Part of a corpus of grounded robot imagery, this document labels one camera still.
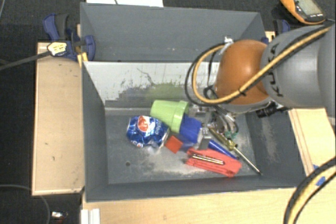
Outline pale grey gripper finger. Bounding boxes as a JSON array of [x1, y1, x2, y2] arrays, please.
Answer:
[[199, 127, 211, 151]]

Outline blue marker pen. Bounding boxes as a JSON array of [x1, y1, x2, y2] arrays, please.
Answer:
[[208, 138, 239, 160]]

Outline metal drill bit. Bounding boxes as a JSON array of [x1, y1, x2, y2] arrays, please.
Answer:
[[191, 154, 225, 166]]

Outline blue plastic cup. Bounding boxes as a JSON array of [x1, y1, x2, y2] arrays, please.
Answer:
[[179, 113, 203, 152]]

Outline small red block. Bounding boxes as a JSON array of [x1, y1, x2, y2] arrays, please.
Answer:
[[164, 135, 184, 154]]

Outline red flat packet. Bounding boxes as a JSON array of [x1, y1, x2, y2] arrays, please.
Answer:
[[185, 147, 243, 178]]

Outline light green plastic cup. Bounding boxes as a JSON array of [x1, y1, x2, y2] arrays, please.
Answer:
[[150, 99, 190, 134]]

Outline crushed blue drink can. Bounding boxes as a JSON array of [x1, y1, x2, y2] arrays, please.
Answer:
[[126, 115, 171, 150]]

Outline grey metal bin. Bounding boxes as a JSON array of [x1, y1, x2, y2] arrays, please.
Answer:
[[79, 2, 307, 202]]

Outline pale wood board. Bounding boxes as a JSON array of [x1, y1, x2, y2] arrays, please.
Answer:
[[31, 41, 86, 196]]

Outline yellow handled screwdriver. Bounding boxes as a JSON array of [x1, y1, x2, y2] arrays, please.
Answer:
[[208, 127, 264, 175]]

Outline black cylinder on white bracket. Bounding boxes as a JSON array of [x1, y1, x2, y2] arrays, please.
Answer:
[[256, 102, 286, 119]]

